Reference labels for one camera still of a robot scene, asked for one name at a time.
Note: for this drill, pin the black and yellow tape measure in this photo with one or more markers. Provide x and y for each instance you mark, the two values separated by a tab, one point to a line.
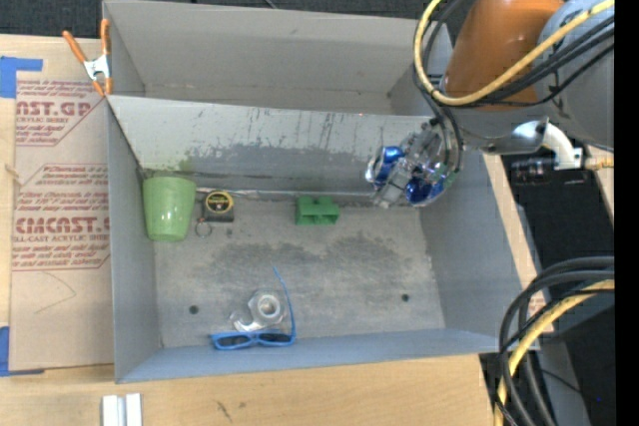
218	205

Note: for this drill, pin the green toy brick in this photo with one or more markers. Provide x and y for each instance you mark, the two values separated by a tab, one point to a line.
316	211

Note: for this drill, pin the grey metal bin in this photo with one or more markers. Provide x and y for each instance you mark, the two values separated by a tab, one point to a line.
309	259

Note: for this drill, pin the shiny blue object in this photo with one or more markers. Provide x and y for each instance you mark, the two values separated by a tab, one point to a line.
422	192

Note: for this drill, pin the green plastic cup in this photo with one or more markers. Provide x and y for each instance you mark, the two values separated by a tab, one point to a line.
169	209

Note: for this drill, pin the brown cardboard board red print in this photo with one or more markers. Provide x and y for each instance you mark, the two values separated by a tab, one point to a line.
60	264

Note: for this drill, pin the blue sunglasses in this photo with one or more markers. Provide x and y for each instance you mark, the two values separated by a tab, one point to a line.
234	340

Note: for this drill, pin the clear glass object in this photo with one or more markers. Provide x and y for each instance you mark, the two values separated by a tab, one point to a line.
263	309

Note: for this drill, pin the black cylinder on white bracket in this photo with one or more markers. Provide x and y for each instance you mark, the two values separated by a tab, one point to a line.
554	139

